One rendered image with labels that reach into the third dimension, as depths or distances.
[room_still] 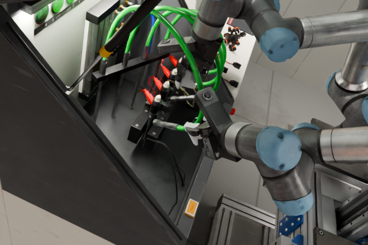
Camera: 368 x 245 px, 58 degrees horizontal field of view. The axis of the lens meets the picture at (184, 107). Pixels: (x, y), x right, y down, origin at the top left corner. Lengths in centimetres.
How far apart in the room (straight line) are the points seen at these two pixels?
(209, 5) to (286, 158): 40
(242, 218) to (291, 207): 133
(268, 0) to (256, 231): 145
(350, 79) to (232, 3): 60
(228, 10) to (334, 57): 274
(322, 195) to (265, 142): 75
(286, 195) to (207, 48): 43
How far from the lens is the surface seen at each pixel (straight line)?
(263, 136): 62
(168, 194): 119
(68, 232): 122
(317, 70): 357
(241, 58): 163
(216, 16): 82
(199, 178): 111
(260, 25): 78
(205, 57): 90
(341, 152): 75
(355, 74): 125
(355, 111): 128
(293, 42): 75
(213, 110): 75
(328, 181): 139
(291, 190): 68
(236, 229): 197
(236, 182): 240
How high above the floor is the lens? 184
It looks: 43 degrees down
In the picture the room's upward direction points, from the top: 23 degrees clockwise
